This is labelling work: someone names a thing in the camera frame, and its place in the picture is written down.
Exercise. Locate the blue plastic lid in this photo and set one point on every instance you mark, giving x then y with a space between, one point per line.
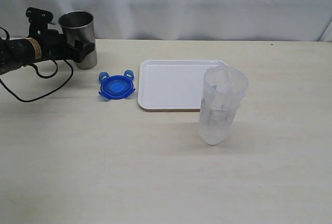
116 87

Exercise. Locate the white backdrop curtain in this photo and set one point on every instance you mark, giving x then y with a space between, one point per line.
305 20

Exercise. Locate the white rectangular tray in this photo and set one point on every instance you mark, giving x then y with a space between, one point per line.
172 85

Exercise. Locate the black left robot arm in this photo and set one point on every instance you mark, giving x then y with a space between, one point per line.
17 53

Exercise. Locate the clear plastic container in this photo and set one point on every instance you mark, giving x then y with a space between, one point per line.
224 87

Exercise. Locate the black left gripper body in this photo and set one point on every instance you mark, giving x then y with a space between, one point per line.
52 44

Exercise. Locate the stainless steel cup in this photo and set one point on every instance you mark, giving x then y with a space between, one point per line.
78 25

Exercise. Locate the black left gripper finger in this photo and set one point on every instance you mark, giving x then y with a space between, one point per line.
83 49

